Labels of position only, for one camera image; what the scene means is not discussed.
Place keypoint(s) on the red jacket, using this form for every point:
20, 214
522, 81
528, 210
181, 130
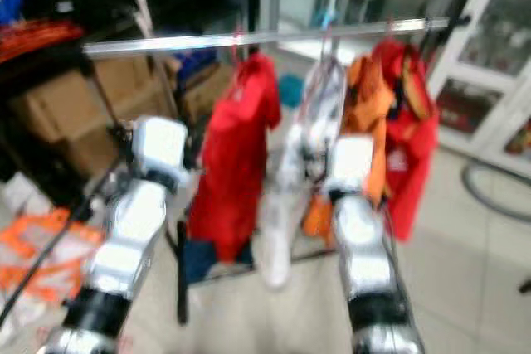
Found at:
415, 155

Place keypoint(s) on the orange clothes hangers pile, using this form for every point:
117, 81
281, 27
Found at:
33, 35

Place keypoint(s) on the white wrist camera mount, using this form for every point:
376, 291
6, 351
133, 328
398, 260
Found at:
350, 163
159, 148

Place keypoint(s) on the navy cloth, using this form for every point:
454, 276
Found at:
199, 259

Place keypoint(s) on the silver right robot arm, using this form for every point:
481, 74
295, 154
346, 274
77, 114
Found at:
369, 254

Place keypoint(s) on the metal clothes rack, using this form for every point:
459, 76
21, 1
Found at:
216, 39

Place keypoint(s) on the white patterned shirt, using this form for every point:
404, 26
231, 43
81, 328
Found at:
323, 97

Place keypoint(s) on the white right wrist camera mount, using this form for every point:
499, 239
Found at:
350, 163

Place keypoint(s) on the large printed cardboard box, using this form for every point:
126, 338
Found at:
99, 155

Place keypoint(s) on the blue bag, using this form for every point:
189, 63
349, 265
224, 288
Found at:
8, 2

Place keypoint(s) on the black table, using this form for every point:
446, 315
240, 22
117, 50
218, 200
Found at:
50, 60

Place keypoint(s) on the white glass door cabinet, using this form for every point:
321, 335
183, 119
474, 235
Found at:
489, 55

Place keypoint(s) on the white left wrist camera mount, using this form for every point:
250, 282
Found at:
159, 148

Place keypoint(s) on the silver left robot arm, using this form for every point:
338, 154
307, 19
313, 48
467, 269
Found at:
133, 238

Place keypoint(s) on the orange shirt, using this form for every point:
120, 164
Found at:
373, 97

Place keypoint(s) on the plain brown cardboard box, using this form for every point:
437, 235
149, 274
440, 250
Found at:
66, 105

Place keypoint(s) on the white long stick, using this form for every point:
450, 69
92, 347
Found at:
145, 14

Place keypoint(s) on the small brown cardboard box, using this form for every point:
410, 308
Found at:
203, 93

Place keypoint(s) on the orange plastic bag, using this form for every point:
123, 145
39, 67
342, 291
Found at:
41, 254

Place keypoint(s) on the red polo shirt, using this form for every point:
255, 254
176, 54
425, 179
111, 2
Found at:
232, 163

